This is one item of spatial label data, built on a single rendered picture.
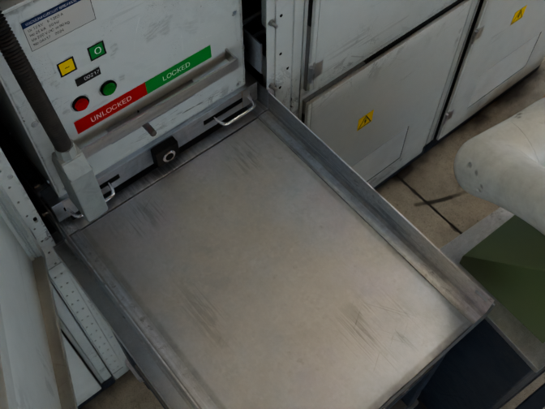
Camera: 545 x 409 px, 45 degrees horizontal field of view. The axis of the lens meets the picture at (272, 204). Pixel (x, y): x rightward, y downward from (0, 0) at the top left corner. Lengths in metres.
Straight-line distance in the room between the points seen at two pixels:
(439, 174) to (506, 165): 1.34
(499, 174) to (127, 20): 0.72
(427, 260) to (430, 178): 1.19
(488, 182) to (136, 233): 0.72
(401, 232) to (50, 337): 0.74
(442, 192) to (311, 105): 0.98
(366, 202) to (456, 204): 1.11
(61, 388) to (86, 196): 0.36
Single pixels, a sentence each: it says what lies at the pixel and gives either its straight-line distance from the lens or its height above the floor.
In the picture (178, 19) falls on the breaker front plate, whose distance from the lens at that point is 1.31.
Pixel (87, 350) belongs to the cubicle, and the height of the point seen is 0.31.
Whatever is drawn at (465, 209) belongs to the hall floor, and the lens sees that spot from 2.55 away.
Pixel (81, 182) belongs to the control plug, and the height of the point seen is 1.08.
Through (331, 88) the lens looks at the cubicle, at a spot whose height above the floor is 0.80.
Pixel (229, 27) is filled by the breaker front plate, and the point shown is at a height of 1.12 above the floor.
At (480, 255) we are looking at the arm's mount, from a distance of 1.50.
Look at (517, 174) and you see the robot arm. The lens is 1.24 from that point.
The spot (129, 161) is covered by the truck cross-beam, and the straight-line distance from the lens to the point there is 1.46.
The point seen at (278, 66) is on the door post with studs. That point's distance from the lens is 1.53.
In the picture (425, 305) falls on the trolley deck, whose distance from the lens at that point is 1.38.
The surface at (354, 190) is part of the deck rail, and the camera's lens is 1.48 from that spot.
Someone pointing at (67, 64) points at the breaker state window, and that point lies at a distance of 1.22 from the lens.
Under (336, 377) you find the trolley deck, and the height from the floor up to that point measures 0.85.
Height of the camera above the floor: 2.08
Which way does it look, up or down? 58 degrees down
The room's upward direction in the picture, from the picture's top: straight up
